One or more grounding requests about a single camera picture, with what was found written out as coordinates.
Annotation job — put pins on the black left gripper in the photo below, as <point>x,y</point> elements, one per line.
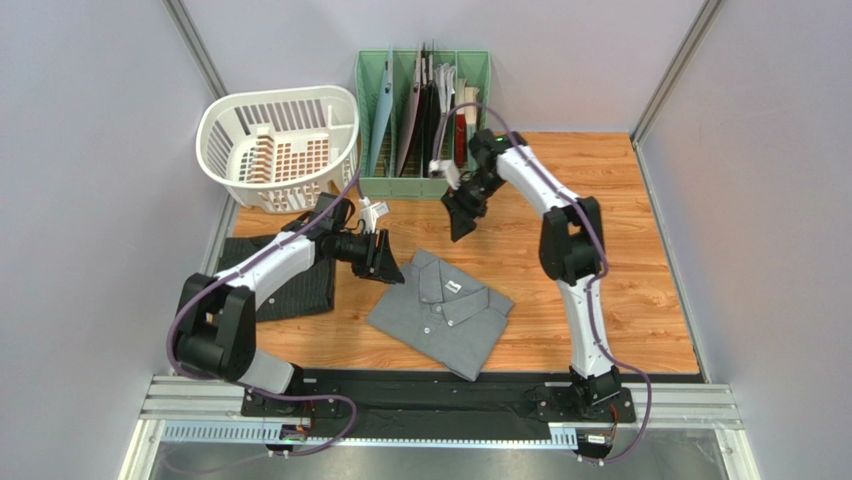
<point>379,264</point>

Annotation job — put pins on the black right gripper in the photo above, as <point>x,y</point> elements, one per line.
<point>462,204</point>

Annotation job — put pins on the grey long sleeve shirt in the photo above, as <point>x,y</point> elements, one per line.
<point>443,313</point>

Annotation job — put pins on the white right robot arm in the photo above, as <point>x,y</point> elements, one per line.
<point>571,249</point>

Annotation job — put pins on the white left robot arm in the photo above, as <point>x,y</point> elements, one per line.
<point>214,332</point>

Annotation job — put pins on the dark striped folded shirt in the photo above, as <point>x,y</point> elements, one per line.
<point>309,293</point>

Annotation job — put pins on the black folder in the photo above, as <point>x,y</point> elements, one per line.
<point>429,115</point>

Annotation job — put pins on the red book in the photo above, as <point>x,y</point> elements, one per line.
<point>460,130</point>

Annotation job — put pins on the pink grey clipboard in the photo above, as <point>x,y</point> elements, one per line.
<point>410,113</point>

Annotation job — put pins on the teal book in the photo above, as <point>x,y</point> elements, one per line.
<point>471,106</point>

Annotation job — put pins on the light blue clipboard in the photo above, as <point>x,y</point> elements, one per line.
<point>382,113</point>

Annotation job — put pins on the green file organizer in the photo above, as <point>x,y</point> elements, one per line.
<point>404,97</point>

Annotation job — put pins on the white plastic laundry basket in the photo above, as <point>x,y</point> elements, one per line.
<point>278,150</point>

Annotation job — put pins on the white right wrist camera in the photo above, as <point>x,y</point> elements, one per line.
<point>446,170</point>

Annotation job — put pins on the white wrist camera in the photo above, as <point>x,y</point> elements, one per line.
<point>446,170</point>
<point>370,212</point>

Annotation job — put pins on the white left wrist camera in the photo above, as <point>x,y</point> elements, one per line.
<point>370,212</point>

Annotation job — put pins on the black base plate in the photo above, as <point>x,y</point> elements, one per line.
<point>506,405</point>

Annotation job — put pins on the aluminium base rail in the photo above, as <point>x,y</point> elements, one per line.
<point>673,405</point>

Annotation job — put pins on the white slotted cable duct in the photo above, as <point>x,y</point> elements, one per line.
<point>283,434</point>

